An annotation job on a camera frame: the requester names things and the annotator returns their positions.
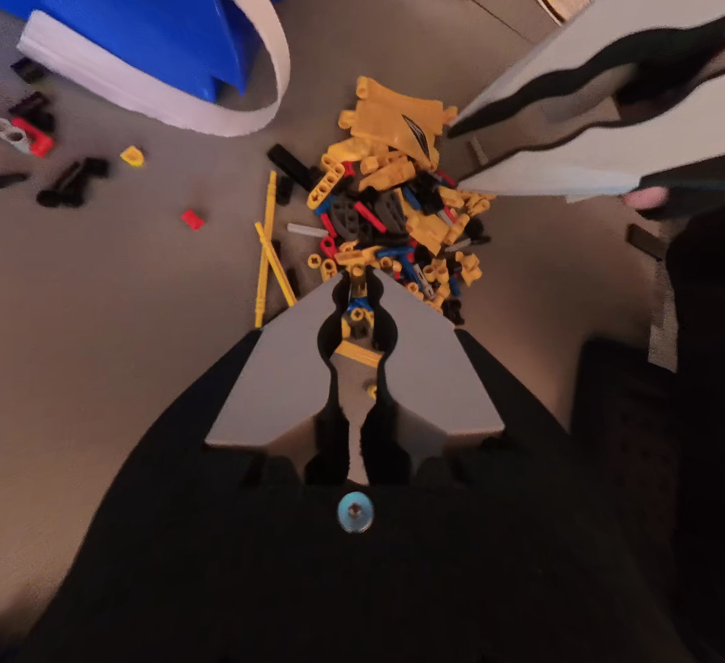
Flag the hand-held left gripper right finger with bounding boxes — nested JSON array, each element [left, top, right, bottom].
[[370, 267, 506, 478]]

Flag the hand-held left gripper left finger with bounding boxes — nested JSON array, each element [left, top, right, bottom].
[[204, 270, 350, 484]]

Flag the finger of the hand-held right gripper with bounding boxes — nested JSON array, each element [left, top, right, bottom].
[[446, 0, 725, 138], [456, 73, 725, 203]]

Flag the yellow thin brick rod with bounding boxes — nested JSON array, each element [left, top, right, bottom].
[[255, 222, 298, 308]]

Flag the yellow brick pile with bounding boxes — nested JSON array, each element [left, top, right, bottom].
[[254, 76, 497, 399]]

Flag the grey desk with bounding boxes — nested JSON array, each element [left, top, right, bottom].
[[0, 0, 680, 618]]

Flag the person's right hand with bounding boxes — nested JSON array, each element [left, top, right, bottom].
[[622, 186, 673, 212]]

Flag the yellow curved brick piece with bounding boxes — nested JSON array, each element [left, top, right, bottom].
[[254, 169, 278, 330]]

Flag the black perforated seat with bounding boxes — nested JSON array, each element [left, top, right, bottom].
[[569, 205, 725, 663]]

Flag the white printed paper bag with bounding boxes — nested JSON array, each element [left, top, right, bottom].
[[16, 0, 292, 138]]

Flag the scattered small brick pieces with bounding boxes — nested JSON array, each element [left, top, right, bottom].
[[0, 56, 206, 232]]

